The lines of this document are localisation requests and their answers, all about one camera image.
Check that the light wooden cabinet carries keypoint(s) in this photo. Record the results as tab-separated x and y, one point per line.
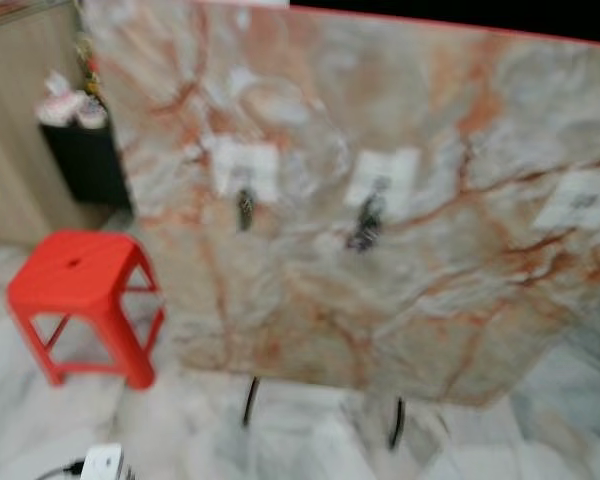
10	150

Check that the red plastic stool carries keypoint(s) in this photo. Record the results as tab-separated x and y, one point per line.
80	280

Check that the black low cabinet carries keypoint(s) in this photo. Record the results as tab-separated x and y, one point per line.
85	165

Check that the white tissue pack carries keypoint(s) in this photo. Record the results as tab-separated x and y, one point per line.
58	105

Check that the white tape roll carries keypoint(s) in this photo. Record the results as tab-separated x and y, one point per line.
91	114

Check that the red lid clear jar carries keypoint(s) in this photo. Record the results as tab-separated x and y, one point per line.
91	78

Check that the dark key bunch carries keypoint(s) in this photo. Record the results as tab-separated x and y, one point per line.
245	208

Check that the clear tape patch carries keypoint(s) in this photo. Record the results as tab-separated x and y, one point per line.
400	175
260	162

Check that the marble pattern folding table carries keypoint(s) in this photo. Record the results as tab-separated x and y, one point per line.
360	290

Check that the black television screen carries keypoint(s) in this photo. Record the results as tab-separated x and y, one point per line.
460	15

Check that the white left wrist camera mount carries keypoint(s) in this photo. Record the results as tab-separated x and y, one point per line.
103	463

